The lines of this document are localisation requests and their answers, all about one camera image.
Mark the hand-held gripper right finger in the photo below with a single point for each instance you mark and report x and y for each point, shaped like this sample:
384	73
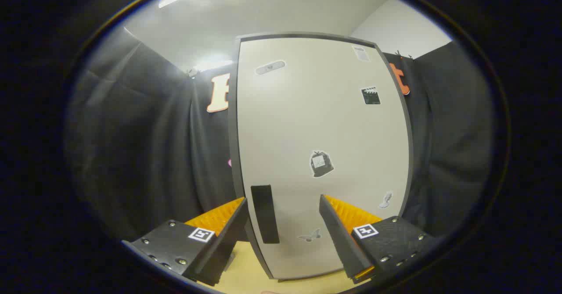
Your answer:
337	234

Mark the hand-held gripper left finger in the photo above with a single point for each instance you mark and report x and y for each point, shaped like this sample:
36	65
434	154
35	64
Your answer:
228	232

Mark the grey shoe cabinet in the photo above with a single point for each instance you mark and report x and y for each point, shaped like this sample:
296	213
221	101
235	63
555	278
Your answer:
233	153

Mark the white shoe cabinet door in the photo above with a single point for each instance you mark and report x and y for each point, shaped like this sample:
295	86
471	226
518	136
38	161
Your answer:
307	118

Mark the black backdrop cloth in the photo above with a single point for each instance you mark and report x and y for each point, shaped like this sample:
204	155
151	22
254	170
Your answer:
145	145

